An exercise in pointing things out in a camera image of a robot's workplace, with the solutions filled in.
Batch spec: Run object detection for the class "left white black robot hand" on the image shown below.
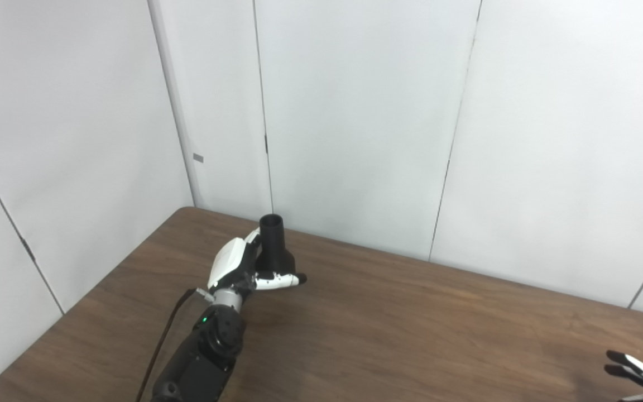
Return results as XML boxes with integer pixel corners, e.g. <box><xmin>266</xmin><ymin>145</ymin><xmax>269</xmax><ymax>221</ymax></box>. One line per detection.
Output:
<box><xmin>208</xmin><ymin>228</ymin><xmax>308</xmax><ymax>296</ymax></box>

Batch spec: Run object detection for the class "black funnel-shaped nozzle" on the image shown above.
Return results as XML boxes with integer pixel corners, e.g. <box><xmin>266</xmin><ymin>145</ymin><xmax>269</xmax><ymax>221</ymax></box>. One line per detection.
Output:
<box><xmin>255</xmin><ymin>214</ymin><xmax>297</xmax><ymax>277</ymax></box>

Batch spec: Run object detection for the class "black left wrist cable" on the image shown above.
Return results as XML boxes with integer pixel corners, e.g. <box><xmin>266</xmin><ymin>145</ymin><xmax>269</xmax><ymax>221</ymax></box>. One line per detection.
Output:
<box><xmin>135</xmin><ymin>287</ymin><xmax>214</xmax><ymax>402</ymax></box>

